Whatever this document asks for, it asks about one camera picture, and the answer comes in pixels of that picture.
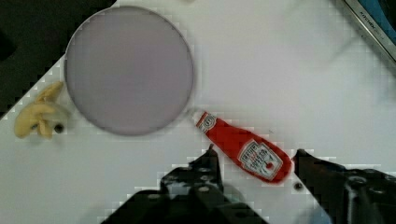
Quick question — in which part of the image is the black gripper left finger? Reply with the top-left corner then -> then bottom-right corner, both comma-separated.
101,147 -> 268,224

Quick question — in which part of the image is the round grey plate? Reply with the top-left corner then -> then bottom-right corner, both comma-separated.
64,7 -> 195,135

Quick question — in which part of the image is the red ketchup bottle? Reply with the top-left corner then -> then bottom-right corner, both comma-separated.
192,111 -> 292,184

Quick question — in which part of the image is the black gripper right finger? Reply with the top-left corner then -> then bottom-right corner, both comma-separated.
292,149 -> 396,224

